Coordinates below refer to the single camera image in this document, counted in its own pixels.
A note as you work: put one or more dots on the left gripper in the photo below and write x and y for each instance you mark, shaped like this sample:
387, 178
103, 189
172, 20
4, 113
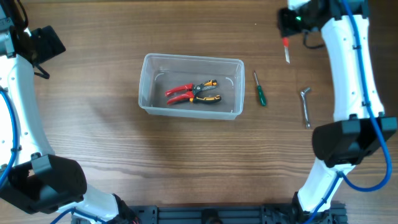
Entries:
50, 45

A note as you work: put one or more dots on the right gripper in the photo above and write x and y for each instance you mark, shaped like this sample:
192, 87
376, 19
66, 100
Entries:
285, 20

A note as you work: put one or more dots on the black red handled screwdriver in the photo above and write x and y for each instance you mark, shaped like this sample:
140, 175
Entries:
286, 46

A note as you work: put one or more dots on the silver L-shaped socket wrench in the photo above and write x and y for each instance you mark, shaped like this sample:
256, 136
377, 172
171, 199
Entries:
305, 108

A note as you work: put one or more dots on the green handled screwdriver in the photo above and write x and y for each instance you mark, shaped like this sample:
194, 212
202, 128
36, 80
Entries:
261, 95

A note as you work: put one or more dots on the orange black long-nose pliers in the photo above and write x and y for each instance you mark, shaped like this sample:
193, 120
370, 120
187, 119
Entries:
205, 86

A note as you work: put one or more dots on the red handled pruning shears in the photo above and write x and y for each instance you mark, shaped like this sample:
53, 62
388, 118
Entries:
190, 90

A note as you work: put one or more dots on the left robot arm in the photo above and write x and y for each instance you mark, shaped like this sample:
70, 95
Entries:
33, 178

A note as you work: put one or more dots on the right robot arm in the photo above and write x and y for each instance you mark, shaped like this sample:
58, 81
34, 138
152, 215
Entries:
360, 125

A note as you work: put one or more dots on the clear plastic container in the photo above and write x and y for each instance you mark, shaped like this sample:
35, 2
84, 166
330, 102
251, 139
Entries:
162, 72

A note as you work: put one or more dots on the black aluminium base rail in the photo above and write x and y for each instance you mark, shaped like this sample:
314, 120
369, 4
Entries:
264, 214

